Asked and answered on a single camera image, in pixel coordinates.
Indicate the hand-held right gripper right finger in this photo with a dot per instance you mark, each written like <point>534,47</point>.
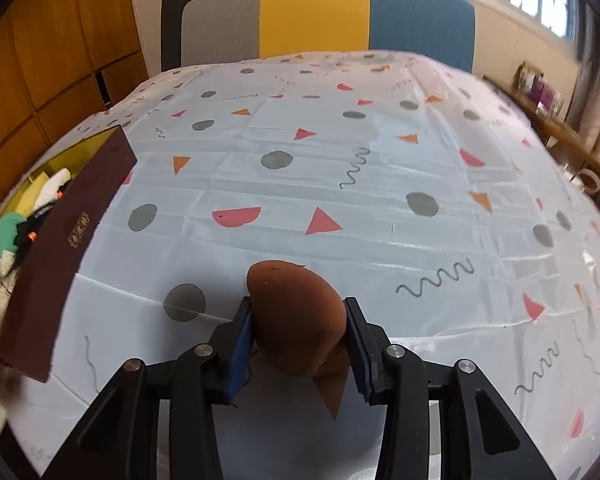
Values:
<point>360,355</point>

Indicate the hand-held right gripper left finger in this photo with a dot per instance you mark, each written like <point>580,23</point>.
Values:
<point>239,355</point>

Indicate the brown round powder puff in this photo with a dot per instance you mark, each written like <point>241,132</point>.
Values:
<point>295,320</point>

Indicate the maroon tin box gold inside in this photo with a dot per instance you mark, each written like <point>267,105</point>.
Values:
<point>55,270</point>

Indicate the black beaded wig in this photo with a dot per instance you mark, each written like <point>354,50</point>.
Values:
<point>35,221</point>

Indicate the white sponge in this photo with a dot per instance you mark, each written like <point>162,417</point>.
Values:
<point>55,185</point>

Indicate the green bottle white cap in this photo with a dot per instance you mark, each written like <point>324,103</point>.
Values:
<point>7,232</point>

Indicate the yellow sponge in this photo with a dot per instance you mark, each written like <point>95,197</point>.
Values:
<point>36,189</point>

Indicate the wooden side table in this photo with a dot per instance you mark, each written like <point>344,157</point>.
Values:
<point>560,132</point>

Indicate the purple box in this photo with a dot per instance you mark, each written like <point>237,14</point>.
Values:
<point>542,92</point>

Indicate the beige card box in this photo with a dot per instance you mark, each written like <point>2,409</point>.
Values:
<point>525,77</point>

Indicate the grey yellow blue headboard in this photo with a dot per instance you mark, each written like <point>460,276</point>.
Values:
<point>310,15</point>

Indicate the wooden wardrobe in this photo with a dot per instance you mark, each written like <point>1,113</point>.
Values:
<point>55,35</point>

